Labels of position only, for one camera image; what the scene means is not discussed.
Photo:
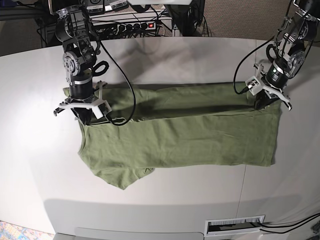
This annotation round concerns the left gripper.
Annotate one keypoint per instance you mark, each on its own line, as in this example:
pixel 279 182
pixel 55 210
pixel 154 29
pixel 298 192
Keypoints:
pixel 262 100

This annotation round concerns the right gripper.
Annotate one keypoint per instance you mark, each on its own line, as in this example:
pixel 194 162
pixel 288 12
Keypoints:
pixel 83 115

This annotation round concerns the black monitor stand post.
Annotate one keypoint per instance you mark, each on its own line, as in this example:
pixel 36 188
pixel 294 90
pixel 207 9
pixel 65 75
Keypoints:
pixel 185 17

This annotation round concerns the white power strip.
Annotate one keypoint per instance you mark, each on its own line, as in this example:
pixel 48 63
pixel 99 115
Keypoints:
pixel 136 26

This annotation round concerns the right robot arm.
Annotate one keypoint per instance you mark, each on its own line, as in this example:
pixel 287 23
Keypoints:
pixel 81 46

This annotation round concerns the table cable grommet box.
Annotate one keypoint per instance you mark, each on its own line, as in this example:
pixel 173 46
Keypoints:
pixel 233 226

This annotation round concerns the green T-shirt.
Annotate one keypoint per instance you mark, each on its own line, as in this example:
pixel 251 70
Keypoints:
pixel 177 127

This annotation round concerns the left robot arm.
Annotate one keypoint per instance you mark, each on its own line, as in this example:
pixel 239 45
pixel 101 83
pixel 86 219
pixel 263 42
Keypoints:
pixel 286 54

